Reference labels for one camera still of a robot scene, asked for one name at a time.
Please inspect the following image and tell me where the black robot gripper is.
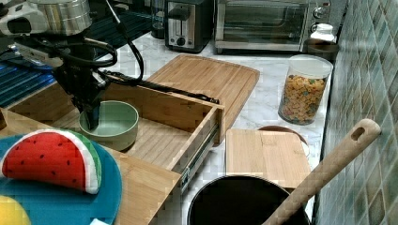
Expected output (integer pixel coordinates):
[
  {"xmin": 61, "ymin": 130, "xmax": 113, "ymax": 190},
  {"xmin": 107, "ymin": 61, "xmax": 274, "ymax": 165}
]
[{"xmin": 54, "ymin": 36, "xmax": 111, "ymax": 130}]

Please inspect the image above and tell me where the sage green ceramic cup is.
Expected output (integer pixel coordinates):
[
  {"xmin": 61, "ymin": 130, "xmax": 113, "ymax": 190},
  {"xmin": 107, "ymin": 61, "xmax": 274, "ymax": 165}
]
[{"xmin": 79, "ymin": 100, "xmax": 139, "ymax": 151}]

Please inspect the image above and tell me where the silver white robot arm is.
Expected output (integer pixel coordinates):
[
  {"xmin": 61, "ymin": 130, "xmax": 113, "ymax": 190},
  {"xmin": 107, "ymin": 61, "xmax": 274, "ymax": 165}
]
[{"xmin": 1, "ymin": 0, "xmax": 117, "ymax": 129}]

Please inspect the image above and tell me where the wooden drawer cabinet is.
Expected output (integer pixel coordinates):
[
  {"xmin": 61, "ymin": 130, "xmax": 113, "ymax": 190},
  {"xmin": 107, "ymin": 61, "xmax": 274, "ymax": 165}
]
[{"xmin": 0, "ymin": 107, "xmax": 220, "ymax": 225}]

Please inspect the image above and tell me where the dark grey cup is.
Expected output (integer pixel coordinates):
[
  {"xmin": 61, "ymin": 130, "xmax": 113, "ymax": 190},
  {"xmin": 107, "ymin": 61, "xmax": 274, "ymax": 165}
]
[{"xmin": 303, "ymin": 38, "xmax": 339, "ymax": 63}]

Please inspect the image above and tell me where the plush watermelon slice toy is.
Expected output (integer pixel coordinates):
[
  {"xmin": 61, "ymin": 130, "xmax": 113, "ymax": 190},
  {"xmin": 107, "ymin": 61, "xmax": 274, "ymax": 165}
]
[{"xmin": 1, "ymin": 128, "xmax": 102, "ymax": 194}]

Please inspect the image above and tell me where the blue plate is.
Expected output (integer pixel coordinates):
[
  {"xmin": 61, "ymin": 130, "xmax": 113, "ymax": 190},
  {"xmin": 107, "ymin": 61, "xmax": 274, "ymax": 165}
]
[{"xmin": 0, "ymin": 142, "xmax": 122, "ymax": 225}]

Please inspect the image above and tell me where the yellow plush lemon toy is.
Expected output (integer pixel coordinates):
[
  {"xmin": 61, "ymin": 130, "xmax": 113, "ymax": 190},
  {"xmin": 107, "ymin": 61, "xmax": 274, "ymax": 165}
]
[{"xmin": 0, "ymin": 196, "xmax": 31, "ymax": 225}]

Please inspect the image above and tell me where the black two-slot toaster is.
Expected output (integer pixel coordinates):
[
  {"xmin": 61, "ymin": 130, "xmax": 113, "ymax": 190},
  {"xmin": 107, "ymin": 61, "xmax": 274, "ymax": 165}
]
[{"xmin": 165, "ymin": 0, "xmax": 214, "ymax": 53}]

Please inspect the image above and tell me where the bamboo cutting board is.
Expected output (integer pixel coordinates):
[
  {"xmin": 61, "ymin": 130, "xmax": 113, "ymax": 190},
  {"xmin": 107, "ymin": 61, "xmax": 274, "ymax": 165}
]
[{"xmin": 148, "ymin": 54, "xmax": 260, "ymax": 129}]

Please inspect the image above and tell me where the black utensil crock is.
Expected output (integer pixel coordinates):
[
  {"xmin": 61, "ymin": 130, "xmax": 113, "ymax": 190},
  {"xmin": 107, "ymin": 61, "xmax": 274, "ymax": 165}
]
[{"xmin": 187, "ymin": 174, "xmax": 312, "ymax": 225}]

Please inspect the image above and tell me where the stainless steel toaster oven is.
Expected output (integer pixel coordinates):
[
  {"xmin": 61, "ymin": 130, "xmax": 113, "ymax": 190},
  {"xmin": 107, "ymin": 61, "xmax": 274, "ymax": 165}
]
[{"xmin": 214, "ymin": 0, "xmax": 332, "ymax": 54}]

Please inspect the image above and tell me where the teal canister with wooden lid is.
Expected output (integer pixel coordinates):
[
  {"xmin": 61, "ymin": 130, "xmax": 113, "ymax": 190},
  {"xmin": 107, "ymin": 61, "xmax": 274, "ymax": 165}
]
[{"xmin": 225, "ymin": 129, "xmax": 311, "ymax": 189}]

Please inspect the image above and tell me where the clear cereal jar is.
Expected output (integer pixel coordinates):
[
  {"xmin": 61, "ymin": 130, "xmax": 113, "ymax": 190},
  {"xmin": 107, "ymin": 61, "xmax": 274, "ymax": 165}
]
[{"xmin": 278, "ymin": 54, "xmax": 333, "ymax": 125}]

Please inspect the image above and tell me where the white-capped orange bottle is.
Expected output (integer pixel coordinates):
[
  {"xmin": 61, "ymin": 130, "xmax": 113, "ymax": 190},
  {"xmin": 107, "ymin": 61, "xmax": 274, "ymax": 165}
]
[{"xmin": 310, "ymin": 23, "xmax": 335, "ymax": 42}]

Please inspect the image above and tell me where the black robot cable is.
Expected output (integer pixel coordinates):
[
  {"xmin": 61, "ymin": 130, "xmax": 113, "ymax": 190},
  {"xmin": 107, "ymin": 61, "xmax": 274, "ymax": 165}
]
[{"xmin": 55, "ymin": 0, "xmax": 145, "ymax": 87}]

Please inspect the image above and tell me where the wooden spoon handle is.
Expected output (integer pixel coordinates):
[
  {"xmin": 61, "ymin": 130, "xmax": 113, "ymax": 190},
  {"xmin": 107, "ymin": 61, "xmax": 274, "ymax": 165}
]
[{"xmin": 262, "ymin": 118, "xmax": 381, "ymax": 225}]

